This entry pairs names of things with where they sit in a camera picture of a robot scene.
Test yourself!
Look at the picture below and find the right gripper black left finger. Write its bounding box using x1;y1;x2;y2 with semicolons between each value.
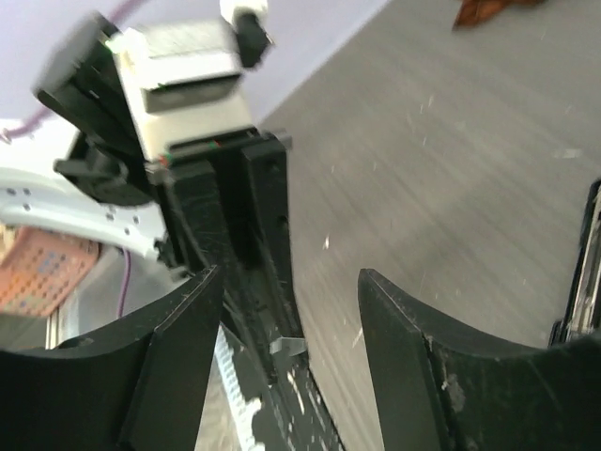
1;267;223;451

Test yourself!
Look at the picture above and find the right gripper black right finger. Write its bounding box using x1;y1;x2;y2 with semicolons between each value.
358;269;600;450

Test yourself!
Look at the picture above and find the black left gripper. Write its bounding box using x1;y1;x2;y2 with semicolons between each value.
147;130;303;365

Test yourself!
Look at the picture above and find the grey staple strip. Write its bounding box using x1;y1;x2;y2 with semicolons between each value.
270;336;307;357

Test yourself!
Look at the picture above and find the black stapler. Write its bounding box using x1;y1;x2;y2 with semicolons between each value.
548;179;600;346

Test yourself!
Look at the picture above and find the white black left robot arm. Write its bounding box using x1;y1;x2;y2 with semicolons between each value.
1;1;308;376

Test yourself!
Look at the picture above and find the pink perforated basket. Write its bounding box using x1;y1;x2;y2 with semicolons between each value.
1;227;100;318

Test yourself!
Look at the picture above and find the orange-brown cloth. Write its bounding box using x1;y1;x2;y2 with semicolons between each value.
453;0;545;30

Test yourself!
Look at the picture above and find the perforated cable duct strip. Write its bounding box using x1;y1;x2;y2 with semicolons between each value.
214;325;265;451

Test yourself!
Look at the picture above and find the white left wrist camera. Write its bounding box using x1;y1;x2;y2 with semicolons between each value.
108;18;254;162

